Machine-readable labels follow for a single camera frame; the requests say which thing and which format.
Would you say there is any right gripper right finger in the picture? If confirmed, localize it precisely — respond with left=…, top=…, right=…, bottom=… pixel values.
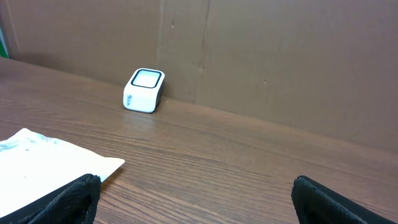
left=291, top=175, right=395, bottom=224

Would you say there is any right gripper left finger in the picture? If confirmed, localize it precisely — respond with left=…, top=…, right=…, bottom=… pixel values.
left=1, top=174, right=101, bottom=224

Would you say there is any beige plastic pouch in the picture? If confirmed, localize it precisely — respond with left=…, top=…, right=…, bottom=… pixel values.
left=1, top=128, right=125, bottom=217

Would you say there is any white barcode scanner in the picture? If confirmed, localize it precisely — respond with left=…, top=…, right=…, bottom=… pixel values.
left=123, top=68, right=165, bottom=113

